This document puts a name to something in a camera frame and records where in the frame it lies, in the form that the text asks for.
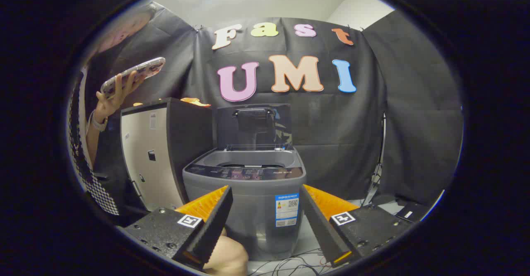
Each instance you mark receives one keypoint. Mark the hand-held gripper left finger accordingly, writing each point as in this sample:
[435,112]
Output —
[217,222]

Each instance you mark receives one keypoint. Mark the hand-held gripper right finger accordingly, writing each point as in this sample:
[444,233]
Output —
[321,230]

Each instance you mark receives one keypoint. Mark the grey washing machine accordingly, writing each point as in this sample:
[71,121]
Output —
[252,209]

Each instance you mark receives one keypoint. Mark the dark washing machine lid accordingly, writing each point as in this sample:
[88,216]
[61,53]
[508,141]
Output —
[254,127]

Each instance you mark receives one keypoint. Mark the yellow shirt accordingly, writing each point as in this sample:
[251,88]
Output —
[194,100]

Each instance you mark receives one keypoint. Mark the person's knee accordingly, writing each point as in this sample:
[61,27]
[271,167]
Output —
[227,255]

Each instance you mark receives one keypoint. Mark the black metal stand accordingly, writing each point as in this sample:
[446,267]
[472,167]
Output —
[377,172]

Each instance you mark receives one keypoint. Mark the black flat device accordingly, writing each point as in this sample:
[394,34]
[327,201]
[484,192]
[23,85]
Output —
[412,212]

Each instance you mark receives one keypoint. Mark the white and dark cabinet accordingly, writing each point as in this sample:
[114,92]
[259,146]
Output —
[145,160]

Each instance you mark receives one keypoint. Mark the black backdrop cloth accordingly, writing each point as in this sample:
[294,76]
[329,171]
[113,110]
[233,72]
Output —
[331,122]

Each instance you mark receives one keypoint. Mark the phone with patterned case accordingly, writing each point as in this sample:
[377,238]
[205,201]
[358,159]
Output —
[132,73]

